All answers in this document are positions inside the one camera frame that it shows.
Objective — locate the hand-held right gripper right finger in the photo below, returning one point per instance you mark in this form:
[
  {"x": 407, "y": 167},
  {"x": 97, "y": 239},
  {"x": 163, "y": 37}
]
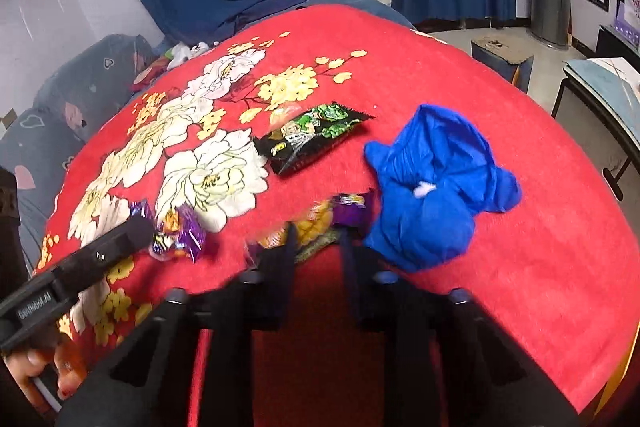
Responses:
[{"x": 347, "y": 257}]

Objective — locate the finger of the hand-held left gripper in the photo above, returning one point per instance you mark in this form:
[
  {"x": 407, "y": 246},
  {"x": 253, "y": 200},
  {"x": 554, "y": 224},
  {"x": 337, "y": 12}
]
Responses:
[{"x": 125, "y": 239}]

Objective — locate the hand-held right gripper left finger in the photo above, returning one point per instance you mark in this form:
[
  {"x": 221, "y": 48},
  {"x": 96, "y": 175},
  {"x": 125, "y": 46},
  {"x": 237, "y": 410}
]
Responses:
[{"x": 289, "y": 252}]

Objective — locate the yellow snack wrapper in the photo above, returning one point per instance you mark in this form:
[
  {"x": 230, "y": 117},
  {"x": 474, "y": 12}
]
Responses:
[{"x": 312, "y": 227}]

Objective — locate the purple candy wrapper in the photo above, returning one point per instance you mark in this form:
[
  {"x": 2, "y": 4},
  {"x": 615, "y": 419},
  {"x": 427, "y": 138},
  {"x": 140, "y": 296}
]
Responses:
[{"x": 182, "y": 237}]

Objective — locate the person's left hand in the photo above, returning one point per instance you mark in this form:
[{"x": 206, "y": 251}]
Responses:
[{"x": 30, "y": 364}]

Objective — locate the small purple wrapper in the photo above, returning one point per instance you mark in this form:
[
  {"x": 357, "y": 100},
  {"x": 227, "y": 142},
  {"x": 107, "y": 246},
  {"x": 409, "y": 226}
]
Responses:
[{"x": 352, "y": 204}]

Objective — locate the blue plastic bag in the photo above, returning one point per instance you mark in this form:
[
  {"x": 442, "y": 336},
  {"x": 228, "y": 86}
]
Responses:
[{"x": 430, "y": 217}]

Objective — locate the black and green snack packet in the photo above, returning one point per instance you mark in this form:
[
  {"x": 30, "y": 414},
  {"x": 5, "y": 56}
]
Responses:
[{"x": 310, "y": 137}]

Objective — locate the grey heart print pillow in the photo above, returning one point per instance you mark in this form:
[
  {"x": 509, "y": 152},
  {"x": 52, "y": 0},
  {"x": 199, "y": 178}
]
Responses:
[
  {"x": 40, "y": 157},
  {"x": 95, "y": 82}
]

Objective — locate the colourful plush toy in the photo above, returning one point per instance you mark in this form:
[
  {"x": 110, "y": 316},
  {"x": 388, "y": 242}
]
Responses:
[{"x": 147, "y": 74}]

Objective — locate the white plush toy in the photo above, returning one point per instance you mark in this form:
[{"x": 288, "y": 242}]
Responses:
[{"x": 187, "y": 53}]

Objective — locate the red floral blanket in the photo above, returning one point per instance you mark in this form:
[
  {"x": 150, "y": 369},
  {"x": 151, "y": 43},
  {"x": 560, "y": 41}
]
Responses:
[{"x": 450, "y": 72}]

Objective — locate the small square stool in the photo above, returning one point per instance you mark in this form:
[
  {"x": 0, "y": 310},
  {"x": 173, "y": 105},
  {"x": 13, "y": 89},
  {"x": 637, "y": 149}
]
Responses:
[{"x": 500, "y": 57}]

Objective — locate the blue bed sheet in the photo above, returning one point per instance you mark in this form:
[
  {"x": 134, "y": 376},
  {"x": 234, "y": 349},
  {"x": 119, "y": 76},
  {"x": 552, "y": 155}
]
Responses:
[{"x": 370, "y": 4}]

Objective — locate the black metal side table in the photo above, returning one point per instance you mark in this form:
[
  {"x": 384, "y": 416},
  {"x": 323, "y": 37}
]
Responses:
[{"x": 605, "y": 92}]

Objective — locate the black television cabinet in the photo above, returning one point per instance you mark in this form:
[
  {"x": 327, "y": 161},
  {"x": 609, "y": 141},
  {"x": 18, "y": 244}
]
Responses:
[{"x": 617, "y": 39}]

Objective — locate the purple box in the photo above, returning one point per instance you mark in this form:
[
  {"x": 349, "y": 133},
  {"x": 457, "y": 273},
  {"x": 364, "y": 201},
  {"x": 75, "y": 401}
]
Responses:
[{"x": 629, "y": 19}]

